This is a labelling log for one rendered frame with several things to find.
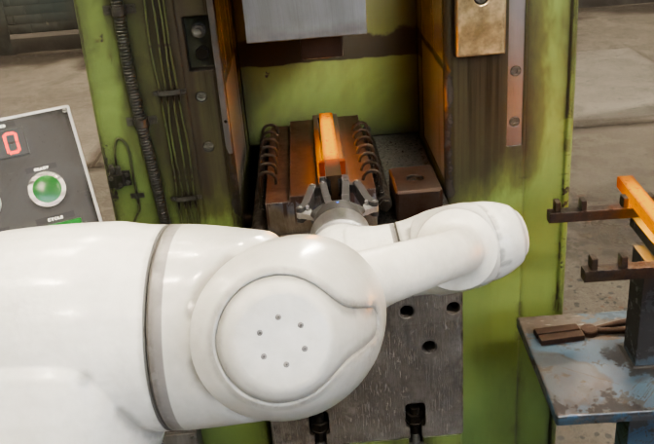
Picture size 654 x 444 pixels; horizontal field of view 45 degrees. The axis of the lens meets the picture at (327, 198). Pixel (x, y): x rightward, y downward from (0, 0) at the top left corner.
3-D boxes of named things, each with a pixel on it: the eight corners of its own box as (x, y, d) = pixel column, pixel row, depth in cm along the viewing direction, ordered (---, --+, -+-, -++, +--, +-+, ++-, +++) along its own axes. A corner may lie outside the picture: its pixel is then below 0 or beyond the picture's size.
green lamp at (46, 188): (61, 203, 127) (55, 179, 125) (32, 206, 127) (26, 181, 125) (66, 196, 130) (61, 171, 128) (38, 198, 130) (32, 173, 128)
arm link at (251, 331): (381, 216, 59) (201, 224, 60) (381, 210, 41) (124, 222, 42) (390, 393, 59) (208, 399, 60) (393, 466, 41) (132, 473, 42)
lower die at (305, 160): (378, 226, 146) (375, 184, 142) (269, 236, 146) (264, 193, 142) (359, 146, 184) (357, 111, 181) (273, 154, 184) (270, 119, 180)
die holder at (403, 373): (463, 433, 159) (462, 235, 140) (273, 450, 158) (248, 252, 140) (421, 289, 210) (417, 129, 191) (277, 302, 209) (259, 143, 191)
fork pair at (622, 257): (628, 268, 123) (629, 257, 122) (591, 271, 123) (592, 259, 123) (583, 205, 144) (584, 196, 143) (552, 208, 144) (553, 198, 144)
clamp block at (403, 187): (443, 221, 146) (443, 188, 143) (397, 225, 146) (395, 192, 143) (432, 194, 157) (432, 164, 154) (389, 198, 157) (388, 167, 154)
